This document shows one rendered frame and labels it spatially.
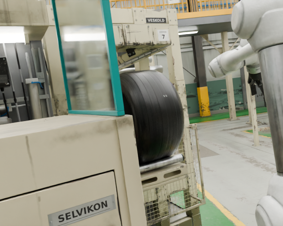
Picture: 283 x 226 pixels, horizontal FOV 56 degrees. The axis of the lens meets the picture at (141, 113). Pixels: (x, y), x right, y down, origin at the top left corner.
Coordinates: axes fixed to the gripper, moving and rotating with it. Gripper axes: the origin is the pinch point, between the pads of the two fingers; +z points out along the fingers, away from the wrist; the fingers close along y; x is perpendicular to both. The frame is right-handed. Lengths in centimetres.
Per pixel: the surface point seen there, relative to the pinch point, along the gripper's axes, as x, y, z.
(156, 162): -70, 11, 1
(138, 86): -61, -5, -40
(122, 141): -68, 68, -69
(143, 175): -79, 16, 0
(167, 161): -64, 10, 5
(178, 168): -61, 13, 10
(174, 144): -56, 10, -6
